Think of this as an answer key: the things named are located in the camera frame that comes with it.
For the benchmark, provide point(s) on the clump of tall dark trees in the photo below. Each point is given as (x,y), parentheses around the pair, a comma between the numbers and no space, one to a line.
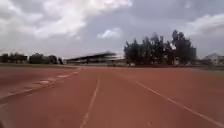
(153,51)

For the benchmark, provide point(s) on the green grass field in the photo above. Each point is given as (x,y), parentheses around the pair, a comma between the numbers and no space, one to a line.
(30,65)

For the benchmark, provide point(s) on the distant dark trees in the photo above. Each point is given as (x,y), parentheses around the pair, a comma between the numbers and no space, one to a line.
(36,59)

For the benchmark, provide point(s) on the long roofed grandstand building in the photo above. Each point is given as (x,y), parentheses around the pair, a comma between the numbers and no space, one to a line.
(96,58)

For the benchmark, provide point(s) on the distant pale building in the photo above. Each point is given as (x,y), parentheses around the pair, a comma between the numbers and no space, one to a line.
(213,59)

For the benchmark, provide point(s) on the red running track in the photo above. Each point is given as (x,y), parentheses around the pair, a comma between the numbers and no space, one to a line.
(126,103)

